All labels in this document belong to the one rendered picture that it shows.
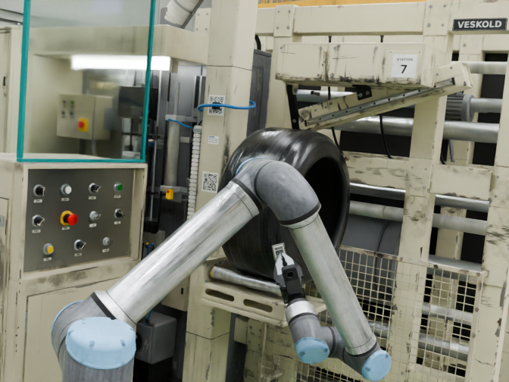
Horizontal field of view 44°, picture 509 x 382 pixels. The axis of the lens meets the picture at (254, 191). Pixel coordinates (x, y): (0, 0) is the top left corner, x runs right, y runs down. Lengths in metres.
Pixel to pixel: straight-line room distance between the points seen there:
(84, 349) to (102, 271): 0.96
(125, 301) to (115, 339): 0.19
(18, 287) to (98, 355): 0.78
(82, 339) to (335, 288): 0.65
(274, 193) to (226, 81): 0.88
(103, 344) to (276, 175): 0.57
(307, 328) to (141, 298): 0.52
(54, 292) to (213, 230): 0.78
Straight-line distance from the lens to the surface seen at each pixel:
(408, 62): 2.30
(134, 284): 1.58
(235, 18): 2.36
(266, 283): 2.18
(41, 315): 2.20
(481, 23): 2.57
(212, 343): 2.48
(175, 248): 1.59
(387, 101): 2.45
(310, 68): 2.46
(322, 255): 1.61
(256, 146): 2.13
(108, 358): 1.40
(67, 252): 2.28
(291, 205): 1.53
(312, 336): 1.83
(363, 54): 2.37
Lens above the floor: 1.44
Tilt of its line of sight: 6 degrees down
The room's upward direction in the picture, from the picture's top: 5 degrees clockwise
